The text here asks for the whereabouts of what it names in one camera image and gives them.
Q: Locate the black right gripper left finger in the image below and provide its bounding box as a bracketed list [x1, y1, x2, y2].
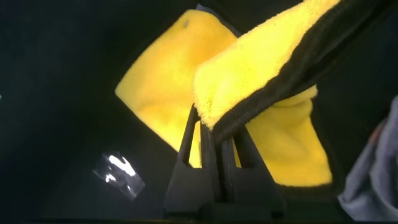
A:
[164, 105, 223, 218]

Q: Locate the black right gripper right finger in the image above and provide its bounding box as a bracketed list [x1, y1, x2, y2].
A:
[220, 126, 285, 218]

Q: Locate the yellow towel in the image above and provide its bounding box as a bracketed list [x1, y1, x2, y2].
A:
[114, 0, 386, 187]

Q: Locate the grey towel with orange marks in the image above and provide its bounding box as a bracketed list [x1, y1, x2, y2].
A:
[337, 96, 398, 222]

